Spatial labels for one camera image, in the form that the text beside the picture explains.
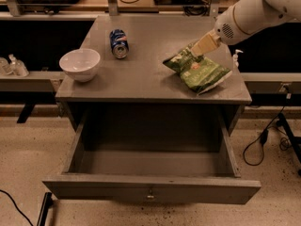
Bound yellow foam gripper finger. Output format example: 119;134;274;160
190;29;221;57

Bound green jalapeno chip bag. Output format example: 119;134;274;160
163;42;232;94

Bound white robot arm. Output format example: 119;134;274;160
191;0;301;57

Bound grey cabinet counter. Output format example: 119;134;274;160
55;14;251;130

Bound grey open top drawer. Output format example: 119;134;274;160
43;104;261;204

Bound white pump bottle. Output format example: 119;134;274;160
232;49;243;68

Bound blue soda can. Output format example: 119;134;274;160
109;29;129;59

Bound black stand leg right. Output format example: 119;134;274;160
277;113;301;163

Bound white ceramic bowl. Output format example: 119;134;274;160
59;48;101;82

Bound clear plastic bottle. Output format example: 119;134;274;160
8;54;29;77

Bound black stand foot left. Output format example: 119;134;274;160
37;192;54;226

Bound black cable right floor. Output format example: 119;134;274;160
242;92;293;167

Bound black cable floor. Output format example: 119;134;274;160
0;189;34;226
242;92;293;167

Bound black cable left floor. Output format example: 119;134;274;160
0;189;34;226

